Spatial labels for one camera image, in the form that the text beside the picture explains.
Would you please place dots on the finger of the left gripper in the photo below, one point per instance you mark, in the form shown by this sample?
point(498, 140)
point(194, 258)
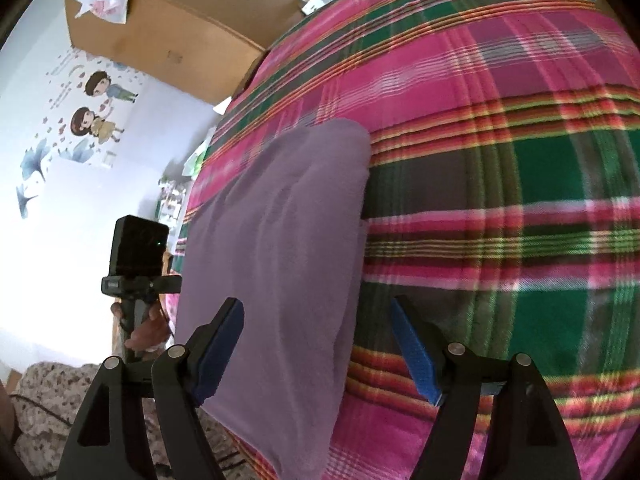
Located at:
point(167, 284)

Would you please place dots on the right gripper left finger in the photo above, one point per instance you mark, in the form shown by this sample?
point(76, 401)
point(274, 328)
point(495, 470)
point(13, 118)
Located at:
point(109, 439)

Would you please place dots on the purple fleece garment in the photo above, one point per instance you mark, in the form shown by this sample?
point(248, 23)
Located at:
point(286, 238)

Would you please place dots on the person left hand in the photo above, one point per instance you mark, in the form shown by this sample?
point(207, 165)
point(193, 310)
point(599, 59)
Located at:
point(150, 337)

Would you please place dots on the wooden wardrobe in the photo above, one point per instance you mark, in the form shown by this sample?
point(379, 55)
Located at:
point(202, 47)

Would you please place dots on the white plastic bag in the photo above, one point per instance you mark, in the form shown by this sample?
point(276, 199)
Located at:
point(111, 11)

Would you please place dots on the pink plaid bed cover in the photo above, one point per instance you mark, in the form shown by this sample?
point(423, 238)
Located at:
point(503, 198)

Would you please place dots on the cartoon couple wall sticker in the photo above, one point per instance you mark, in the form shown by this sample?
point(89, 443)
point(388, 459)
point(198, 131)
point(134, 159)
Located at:
point(87, 102)

